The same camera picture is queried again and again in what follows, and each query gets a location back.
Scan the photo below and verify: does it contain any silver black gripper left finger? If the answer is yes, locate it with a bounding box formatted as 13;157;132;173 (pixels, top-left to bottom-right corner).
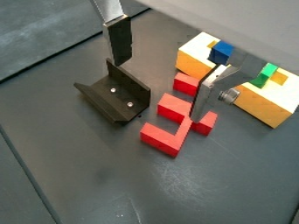
89;0;132;67

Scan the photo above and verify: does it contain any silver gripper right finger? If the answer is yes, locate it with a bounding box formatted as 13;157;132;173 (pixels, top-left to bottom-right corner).
190;52;267;123

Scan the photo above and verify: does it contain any red puzzle block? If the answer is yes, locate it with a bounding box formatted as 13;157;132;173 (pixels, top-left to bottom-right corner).
139;72;219;158

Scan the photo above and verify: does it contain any yellow wooden board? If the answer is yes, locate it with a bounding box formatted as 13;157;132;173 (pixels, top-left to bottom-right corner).
175;32;299;128

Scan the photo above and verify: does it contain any blue block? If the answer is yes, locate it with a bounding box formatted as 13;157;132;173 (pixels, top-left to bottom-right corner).
208;41;234;65

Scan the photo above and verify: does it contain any green block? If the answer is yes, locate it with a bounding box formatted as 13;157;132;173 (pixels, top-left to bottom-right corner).
250;63;278;88

